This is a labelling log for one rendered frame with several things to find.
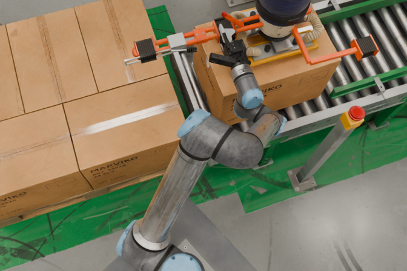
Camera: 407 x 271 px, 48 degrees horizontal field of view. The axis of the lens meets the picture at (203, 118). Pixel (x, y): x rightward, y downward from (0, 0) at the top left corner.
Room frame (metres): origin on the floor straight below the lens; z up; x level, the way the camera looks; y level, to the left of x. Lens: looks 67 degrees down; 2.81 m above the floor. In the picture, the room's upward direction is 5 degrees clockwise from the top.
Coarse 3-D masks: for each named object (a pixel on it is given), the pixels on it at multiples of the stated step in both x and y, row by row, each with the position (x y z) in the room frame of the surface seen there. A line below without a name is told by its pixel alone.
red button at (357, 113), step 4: (352, 108) 0.87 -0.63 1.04; (356, 108) 0.87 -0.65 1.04; (360, 108) 0.87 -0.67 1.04; (348, 112) 0.85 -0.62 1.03; (352, 112) 0.85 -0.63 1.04; (356, 112) 0.85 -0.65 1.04; (360, 112) 0.85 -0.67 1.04; (364, 112) 0.86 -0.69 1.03; (352, 116) 0.83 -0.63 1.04; (356, 116) 0.83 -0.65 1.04; (360, 116) 0.83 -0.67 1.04; (364, 116) 0.84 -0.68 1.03; (356, 120) 0.82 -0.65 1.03
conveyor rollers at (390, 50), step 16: (352, 16) 1.73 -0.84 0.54; (368, 16) 1.74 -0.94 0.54; (384, 16) 1.75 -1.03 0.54; (400, 16) 1.75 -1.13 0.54; (336, 32) 1.60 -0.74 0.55; (352, 32) 1.61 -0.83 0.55; (368, 32) 1.62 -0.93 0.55; (384, 32) 1.63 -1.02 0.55; (400, 32) 1.64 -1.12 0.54; (384, 48) 1.53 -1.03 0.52; (400, 48) 1.54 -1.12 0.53; (352, 64) 1.39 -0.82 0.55; (368, 64) 1.40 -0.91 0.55; (384, 64) 1.40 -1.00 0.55; (400, 64) 1.41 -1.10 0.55; (192, 80) 1.19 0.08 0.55; (320, 96) 1.16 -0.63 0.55; (352, 96) 1.18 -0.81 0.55; (208, 112) 1.01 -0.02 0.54; (288, 112) 1.05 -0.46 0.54; (304, 112) 1.06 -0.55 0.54; (240, 128) 0.94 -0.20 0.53
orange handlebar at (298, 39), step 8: (256, 16) 1.22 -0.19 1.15; (256, 24) 1.18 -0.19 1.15; (192, 32) 1.11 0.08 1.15; (200, 32) 1.11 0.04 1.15; (296, 32) 1.16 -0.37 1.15; (160, 40) 1.06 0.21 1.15; (192, 40) 1.07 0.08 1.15; (200, 40) 1.07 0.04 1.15; (208, 40) 1.08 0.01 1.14; (296, 40) 1.12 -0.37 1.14; (160, 48) 1.02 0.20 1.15; (304, 48) 1.08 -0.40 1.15; (352, 48) 1.10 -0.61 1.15; (136, 56) 0.97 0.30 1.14; (304, 56) 1.04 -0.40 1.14; (328, 56) 1.05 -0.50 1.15; (336, 56) 1.05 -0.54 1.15; (312, 64) 1.01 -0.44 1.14
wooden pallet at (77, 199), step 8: (144, 176) 0.77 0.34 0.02; (152, 176) 0.77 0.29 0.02; (112, 184) 0.67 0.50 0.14; (120, 184) 0.70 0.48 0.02; (128, 184) 0.71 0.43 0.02; (88, 192) 0.61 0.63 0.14; (96, 192) 0.62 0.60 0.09; (104, 192) 0.64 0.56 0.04; (64, 200) 0.55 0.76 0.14; (72, 200) 0.58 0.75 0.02; (80, 200) 0.58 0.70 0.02; (40, 208) 0.49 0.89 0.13; (48, 208) 0.52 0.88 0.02; (56, 208) 0.52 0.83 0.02; (16, 216) 0.44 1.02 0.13; (24, 216) 0.46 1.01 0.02; (32, 216) 0.46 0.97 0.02; (0, 224) 0.39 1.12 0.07; (8, 224) 0.40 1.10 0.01
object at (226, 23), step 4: (216, 20) 1.17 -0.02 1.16; (220, 20) 1.18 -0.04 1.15; (224, 20) 1.18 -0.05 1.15; (216, 24) 1.16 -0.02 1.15; (224, 24) 1.16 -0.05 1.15; (228, 24) 1.16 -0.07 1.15; (232, 24) 1.16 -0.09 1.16; (216, 28) 1.13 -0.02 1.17; (216, 32) 1.11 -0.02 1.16; (236, 32) 1.12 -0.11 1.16; (220, 36) 1.09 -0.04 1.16; (232, 36) 1.11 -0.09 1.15; (220, 40) 1.09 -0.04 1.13; (232, 40) 1.11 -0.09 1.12
